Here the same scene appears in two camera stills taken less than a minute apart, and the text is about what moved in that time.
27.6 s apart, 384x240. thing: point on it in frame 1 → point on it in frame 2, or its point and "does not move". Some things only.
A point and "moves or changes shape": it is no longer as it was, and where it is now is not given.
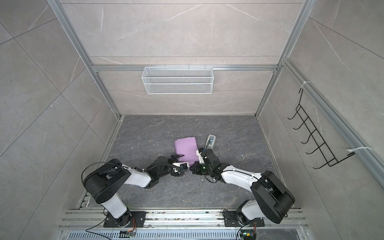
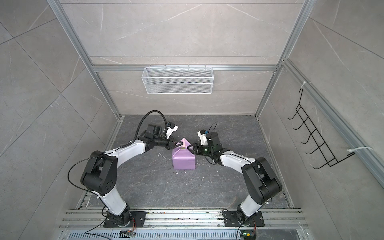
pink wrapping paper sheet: (187, 147) moves or changes shape
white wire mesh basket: (174, 80) does not move
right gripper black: (196, 171) → (197, 147)
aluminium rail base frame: (88, 224) does not move
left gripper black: (176, 156) → (171, 143)
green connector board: (248, 234) does not move
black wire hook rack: (317, 136) does not move
